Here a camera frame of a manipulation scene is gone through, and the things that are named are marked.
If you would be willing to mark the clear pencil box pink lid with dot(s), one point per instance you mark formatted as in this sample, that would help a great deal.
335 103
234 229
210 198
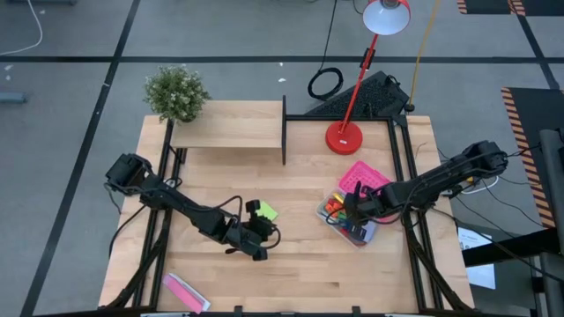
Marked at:
361 174

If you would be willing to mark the white paper sheet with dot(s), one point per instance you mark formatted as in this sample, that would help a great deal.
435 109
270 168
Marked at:
478 260

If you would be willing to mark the green sticky note pad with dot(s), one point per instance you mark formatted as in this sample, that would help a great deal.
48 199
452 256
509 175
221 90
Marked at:
269 210

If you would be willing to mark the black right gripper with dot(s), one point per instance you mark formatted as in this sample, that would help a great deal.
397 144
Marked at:
374 202

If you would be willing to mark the pink card in clear sleeve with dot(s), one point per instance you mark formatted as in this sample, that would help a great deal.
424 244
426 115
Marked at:
186 292

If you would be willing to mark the black perforated computer case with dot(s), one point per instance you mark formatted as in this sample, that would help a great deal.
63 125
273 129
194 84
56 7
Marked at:
365 97

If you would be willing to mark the potted green plant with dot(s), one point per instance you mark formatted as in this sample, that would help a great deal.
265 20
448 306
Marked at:
176 93

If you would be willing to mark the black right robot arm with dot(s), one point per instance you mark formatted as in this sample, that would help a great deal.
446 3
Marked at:
445 176

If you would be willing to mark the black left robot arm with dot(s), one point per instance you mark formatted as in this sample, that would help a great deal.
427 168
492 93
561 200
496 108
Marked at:
185 207

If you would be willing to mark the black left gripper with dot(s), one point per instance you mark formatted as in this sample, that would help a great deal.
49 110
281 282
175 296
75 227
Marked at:
249 235

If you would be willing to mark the wooden shelf black legs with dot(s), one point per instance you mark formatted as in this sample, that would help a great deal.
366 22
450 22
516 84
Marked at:
229 125

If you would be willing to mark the black mat striped edge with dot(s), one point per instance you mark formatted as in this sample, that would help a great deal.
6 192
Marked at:
535 132

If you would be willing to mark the red desk lamp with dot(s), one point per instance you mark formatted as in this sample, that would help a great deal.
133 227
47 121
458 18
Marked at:
348 132

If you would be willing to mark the grey metal post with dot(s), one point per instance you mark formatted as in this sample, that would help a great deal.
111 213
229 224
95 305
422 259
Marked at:
553 211

